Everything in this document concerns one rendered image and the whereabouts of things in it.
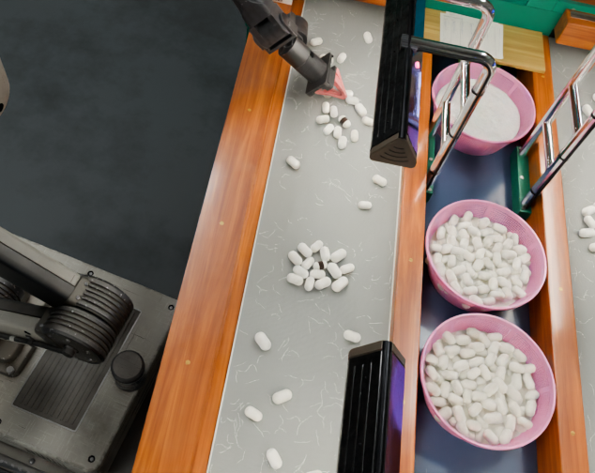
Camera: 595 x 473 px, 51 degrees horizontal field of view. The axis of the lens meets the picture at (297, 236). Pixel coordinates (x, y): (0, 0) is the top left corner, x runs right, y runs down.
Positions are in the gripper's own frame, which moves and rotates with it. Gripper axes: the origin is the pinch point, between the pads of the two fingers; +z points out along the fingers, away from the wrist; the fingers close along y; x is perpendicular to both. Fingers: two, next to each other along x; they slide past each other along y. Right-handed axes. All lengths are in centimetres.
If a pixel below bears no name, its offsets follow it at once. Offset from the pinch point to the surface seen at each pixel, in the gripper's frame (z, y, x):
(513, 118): 36.8, 7.1, -25.1
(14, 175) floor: -33, 6, 122
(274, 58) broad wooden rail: -14.7, 6.9, 10.7
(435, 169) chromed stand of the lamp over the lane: 16.3, -19.1, -16.3
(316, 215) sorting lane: -0.2, -34.3, 2.6
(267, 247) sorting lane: -7.3, -44.5, 8.2
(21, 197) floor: -29, -2, 119
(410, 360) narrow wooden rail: 15, -64, -13
